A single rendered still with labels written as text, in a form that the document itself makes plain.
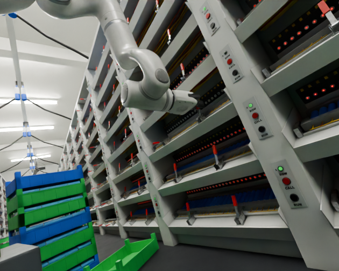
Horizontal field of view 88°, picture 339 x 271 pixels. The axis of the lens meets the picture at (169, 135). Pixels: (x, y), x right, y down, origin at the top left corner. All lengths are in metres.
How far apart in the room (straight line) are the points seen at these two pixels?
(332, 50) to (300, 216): 0.40
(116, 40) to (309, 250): 0.80
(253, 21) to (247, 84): 0.18
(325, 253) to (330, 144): 0.26
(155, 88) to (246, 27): 0.33
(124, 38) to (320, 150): 0.63
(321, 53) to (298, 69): 0.05
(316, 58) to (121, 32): 0.54
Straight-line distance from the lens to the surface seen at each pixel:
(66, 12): 0.81
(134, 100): 0.55
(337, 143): 0.53
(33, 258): 0.29
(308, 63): 0.55
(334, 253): 0.61
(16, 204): 1.06
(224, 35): 0.68
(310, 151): 0.55
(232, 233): 0.75
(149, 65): 0.53
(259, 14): 0.64
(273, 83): 0.57
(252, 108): 0.58
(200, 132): 0.71
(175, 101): 0.62
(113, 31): 0.69
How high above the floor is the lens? 0.30
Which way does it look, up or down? 15 degrees up
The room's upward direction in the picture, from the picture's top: 18 degrees counter-clockwise
